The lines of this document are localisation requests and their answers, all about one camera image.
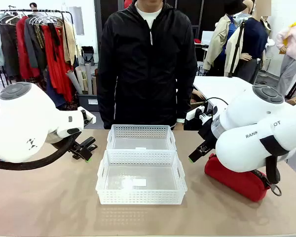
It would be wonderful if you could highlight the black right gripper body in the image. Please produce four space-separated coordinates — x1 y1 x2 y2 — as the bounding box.
198 120 217 149

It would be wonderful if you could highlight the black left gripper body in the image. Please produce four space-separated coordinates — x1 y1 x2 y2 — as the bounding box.
69 138 88 158

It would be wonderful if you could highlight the red zipper pouch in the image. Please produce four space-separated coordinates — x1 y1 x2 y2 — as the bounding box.
204 153 282 202

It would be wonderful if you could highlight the person's right forearm black sleeve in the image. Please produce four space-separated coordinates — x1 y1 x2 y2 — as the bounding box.
97 79 117 129

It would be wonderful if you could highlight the person's left forearm black sleeve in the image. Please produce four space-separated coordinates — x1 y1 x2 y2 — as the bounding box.
172 79 198 122

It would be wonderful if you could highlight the grey storage bin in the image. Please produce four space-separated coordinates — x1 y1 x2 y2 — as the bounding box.
77 93 100 112

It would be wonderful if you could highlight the white background table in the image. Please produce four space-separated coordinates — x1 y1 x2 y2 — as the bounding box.
192 75 262 106

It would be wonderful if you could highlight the white perforated plastic basket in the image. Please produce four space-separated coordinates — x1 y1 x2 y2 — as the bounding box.
95 149 188 205
106 124 178 152

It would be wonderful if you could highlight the white paper roll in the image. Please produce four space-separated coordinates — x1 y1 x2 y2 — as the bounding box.
66 70 84 95

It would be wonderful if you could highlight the grey cardboard tube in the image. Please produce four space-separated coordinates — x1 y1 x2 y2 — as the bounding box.
85 62 92 96

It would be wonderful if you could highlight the person in black jacket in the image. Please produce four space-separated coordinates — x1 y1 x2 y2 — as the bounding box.
97 0 198 131

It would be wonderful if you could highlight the black chair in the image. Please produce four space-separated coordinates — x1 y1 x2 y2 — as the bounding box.
81 46 96 67

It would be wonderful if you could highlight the mannequin in beige coat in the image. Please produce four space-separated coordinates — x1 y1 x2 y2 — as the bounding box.
203 0 245 78

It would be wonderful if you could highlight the beige hanging garment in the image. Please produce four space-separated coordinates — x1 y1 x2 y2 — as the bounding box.
62 20 77 66

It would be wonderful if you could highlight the mannequin in navy top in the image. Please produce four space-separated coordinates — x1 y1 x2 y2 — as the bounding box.
236 0 272 85

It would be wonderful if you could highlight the black hanging scarf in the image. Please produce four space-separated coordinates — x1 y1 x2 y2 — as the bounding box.
47 23 62 62

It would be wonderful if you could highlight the red hanging jacket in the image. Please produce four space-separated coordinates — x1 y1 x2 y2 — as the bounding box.
15 16 40 80

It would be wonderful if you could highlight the grey hanging jacket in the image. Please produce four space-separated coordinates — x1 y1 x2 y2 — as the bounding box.
24 17 47 70

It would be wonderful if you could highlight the dark grey hanging coat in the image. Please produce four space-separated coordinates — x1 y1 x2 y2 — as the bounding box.
0 21 21 78

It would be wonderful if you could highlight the mannequin in pink sweater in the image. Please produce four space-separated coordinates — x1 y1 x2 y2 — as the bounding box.
275 19 296 97

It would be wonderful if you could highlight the black metal clothes rack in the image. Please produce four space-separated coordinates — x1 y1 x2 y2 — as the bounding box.
0 9 74 87

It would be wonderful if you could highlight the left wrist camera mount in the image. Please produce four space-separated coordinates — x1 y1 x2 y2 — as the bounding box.
77 107 97 124

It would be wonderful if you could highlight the thin black camera cable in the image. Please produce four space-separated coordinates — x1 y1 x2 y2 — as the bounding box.
202 97 229 112

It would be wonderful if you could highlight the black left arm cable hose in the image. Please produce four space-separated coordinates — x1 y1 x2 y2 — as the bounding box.
0 132 81 171

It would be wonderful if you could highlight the grey wall panel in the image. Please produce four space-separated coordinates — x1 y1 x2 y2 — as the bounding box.
69 6 85 36

